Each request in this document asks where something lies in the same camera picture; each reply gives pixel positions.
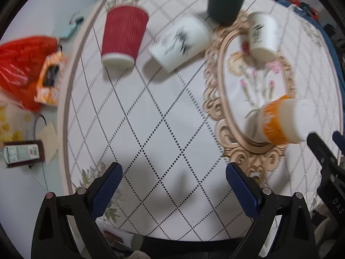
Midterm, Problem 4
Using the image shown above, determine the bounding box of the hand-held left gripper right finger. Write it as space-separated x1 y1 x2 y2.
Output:
225 162 321 259

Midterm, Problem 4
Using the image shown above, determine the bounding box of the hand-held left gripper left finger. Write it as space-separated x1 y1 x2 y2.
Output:
32 162 124 259

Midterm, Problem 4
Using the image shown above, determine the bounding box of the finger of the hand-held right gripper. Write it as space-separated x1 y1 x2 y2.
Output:
307 132 340 174
332 131 345 152

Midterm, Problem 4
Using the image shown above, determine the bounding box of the orange and white cup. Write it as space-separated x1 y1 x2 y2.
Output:
258 95 322 145

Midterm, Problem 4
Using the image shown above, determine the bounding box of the small white printed cup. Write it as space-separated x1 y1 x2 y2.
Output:
246 12 280 63

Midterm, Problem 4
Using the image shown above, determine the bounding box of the red ribbed paper cup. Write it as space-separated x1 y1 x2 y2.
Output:
101 5 150 70

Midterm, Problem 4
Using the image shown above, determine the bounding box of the large white printed cup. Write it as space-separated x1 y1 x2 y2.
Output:
147 14 212 74

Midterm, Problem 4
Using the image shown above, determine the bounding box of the dark green cup yellow rim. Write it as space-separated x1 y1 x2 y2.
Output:
207 0 250 25

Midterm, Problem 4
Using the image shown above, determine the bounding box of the white diamond pattern tablecloth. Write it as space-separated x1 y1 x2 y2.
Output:
57 0 345 242

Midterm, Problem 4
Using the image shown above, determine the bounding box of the brown box white label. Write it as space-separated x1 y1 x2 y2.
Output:
2 140 45 168

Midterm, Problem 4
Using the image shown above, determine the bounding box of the orange snack packet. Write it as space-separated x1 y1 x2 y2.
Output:
34 51 68 106

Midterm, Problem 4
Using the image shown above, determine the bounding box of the red and blue clutter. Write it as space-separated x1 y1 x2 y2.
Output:
274 0 322 20

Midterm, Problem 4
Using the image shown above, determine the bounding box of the red plastic bag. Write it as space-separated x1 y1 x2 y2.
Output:
0 35 63 112

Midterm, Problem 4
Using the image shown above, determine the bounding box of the light blue phone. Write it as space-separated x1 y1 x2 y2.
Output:
59 12 85 40

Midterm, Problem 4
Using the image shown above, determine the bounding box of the black cable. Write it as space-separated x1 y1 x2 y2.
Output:
33 114 49 191

